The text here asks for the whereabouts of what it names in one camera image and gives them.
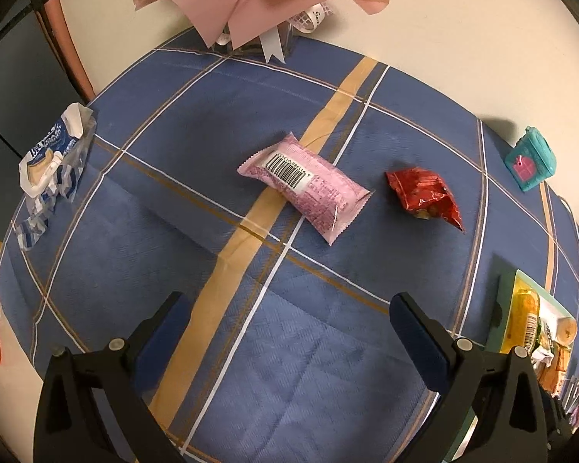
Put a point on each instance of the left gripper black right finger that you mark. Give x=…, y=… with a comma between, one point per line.
x=499, y=389

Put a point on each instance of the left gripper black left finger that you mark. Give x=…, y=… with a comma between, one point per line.
x=81, y=391

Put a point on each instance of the yellow swiss roll packet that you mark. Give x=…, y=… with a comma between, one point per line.
x=552, y=378

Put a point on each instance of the green white corn snack packet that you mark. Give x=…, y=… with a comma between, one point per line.
x=543, y=352

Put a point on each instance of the orange yellow cake packet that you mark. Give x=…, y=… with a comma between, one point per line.
x=522, y=322

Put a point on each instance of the jelly pudding cup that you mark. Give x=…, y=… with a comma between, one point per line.
x=566, y=331

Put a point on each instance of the teal-rimmed white tray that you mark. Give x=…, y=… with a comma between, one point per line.
x=550, y=310

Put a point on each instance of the small red snack packet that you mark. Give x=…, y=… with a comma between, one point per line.
x=424, y=194

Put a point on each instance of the teal toy house box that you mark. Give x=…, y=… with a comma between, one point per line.
x=531, y=161

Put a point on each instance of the pink snack packet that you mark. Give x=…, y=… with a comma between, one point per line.
x=327, y=198

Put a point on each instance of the blue white tissue pack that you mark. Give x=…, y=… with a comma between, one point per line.
x=52, y=169

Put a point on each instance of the blue plaid tablecloth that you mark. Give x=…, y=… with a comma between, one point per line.
x=289, y=355

